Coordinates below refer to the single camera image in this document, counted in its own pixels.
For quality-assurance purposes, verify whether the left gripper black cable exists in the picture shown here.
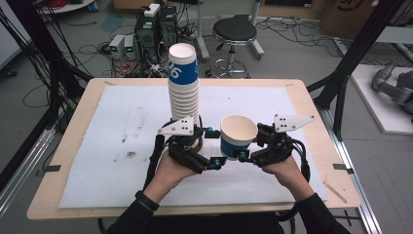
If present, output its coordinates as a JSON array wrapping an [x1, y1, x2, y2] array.
[[142, 133, 168, 192]]

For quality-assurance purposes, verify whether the black frame with cables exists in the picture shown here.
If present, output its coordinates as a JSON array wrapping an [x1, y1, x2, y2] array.
[[0, 0, 94, 193]]

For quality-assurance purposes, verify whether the white floor board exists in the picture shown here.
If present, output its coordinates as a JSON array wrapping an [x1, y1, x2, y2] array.
[[350, 63, 413, 136]]

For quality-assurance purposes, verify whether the aluminium rail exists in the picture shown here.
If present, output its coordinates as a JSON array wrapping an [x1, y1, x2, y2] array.
[[319, 106, 384, 234], [0, 126, 56, 218]]

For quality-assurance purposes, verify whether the black round stool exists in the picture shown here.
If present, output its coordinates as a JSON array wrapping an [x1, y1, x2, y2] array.
[[209, 17, 258, 79]]

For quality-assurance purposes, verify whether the white box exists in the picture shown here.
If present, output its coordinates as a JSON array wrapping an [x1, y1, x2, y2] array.
[[143, 3, 162, 19]]

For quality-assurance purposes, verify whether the black frame post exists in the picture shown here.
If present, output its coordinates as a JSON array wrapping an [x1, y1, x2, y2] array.
[[306, 0, 407, 141]]

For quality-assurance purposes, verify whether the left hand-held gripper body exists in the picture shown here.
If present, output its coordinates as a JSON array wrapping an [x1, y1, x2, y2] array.
[[157, 115, 212, 175]]

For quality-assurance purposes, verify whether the cardboard box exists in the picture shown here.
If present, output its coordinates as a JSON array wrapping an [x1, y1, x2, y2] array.
[[319, 0, 393, 41]]

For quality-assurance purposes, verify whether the black wristband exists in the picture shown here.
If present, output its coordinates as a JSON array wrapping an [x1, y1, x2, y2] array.
[[134, 189, 161, 213]]

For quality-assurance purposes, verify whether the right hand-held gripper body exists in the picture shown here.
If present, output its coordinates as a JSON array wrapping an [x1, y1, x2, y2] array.
[[254, 113, 317, 169]]

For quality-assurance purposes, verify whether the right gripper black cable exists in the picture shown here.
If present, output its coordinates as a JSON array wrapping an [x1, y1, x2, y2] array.
[[289, 136, 312, 183]]

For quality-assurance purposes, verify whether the person's left hand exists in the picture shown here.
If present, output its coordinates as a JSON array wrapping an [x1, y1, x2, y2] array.
[[142, 149, 199, 205]]

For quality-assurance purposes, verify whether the person's dark clothing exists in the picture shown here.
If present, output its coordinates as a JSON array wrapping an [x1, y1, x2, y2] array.
[[96, 213, 286, 234]]

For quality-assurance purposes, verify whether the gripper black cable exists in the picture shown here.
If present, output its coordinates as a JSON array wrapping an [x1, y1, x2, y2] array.
[[289, 136, 312, 183], [142, 133, 168, 192]]

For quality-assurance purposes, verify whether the wooden table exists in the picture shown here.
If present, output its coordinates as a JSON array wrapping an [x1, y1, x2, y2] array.
[[26, 77, 362, 221]]

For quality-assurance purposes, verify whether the black computer tower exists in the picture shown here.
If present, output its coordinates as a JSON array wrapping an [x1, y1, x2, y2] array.
[[133, 13, 161, 63], [159, 5, 179, 45]]

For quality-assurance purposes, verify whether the white stand leg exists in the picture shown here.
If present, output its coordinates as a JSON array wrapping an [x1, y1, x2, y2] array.
[[194, 0, 211, 63], [248, 0, 266, 60]]

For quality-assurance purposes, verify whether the person's right hand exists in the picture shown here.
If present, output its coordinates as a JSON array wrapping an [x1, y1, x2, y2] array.
[[261, 155, 316, 203]]

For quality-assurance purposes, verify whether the single blue white paper cup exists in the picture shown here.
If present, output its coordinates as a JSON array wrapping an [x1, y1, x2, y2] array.
[[219, 114, 260, 161]]

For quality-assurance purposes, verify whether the white table mat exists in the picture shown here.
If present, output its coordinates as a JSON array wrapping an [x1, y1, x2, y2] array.
[[57, 85, 328, 210]]

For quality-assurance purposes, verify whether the grey power supply unit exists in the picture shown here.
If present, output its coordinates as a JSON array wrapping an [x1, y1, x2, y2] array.
[[124, 34, 137, 60], [108, 33, 127, 59]]

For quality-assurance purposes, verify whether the stack of paper cups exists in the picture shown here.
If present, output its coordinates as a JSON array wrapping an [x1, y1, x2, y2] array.
[[168, 42, 201, 131]]

